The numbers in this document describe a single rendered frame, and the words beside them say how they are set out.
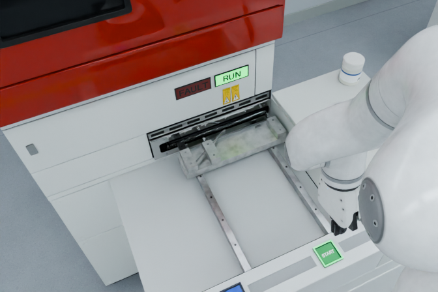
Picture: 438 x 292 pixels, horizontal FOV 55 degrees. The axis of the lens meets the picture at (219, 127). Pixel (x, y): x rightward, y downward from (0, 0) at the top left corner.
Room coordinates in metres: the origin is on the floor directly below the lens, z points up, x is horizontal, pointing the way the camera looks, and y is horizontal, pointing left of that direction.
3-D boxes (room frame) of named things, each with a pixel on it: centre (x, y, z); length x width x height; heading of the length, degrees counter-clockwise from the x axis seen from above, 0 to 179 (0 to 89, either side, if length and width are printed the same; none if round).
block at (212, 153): (0.85, 0.03, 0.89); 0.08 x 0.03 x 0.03; 21
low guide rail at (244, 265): (0.66, 0.02, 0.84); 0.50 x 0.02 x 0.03; 21
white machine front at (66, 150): (0.90, 0.19, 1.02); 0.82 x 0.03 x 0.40; 111
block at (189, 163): (0.82, 0.11, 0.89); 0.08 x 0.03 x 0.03; 21
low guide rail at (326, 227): (0.76, -0.23, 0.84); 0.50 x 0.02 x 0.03; 21
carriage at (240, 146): (0.88, -0.04, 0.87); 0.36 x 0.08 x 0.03; 111
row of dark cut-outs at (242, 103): (0.96, 0.02, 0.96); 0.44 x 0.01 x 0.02; 111
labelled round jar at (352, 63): (1.07, -0.47, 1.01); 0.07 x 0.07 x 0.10
